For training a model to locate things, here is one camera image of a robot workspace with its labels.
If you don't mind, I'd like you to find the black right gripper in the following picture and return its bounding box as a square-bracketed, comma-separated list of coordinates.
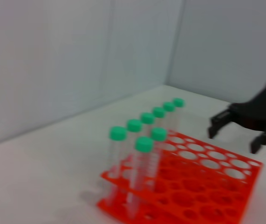
[207, 86, 266, 155]

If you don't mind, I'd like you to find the clear test tube green cap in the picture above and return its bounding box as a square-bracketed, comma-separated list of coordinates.
[149, 127, 168, 194]
[152, 106, 166, 131]
[126, 119, 143, 168]
[106, 126, 127, 208]
[163, 102, 177, 131]
[140, 112, 156, 140]
[172, 98, 186, 133]
[125, 137, 154, 220]

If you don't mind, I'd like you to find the red test tube rack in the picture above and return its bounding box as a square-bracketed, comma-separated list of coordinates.
[96, 130, 264, 224]

